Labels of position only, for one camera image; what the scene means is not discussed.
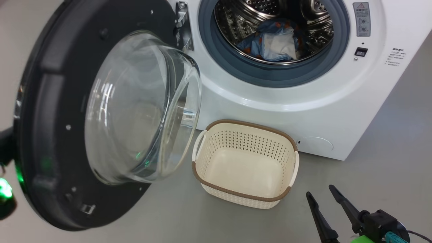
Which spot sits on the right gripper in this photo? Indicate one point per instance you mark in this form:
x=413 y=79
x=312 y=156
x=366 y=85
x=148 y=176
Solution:
x=381 y=226

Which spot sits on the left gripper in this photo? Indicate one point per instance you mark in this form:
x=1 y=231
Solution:
x=6 y=199

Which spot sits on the black round glass washer door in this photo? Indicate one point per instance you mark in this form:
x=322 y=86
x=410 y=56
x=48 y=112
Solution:
x=57 y=118

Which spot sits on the white garment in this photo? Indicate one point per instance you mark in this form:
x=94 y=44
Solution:
x=280 y=45

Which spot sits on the blue cartoon print garment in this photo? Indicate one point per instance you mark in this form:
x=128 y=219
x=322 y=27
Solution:
x=249 y=44

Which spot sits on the white front-load washing machine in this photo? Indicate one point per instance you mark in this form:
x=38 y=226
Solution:
x=303 y=114

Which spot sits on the black door latch socket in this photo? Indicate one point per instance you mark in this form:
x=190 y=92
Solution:
x=361 y=52

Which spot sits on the stainless steel washing machine drum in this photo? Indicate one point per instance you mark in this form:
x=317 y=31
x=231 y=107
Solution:
x=317 y=30

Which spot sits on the metal door hinge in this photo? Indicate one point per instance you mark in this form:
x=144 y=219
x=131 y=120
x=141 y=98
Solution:
x=182 y=20

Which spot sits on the round drain filter cover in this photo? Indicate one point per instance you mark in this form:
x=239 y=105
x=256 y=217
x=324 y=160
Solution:
x=317 y=144

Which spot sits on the cream perforated laundry basket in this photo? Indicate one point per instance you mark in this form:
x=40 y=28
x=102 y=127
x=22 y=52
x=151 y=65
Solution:
x=243 y=168

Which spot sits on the grey warning sticker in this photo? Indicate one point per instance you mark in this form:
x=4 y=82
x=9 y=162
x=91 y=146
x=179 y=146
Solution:
x=361 y=20

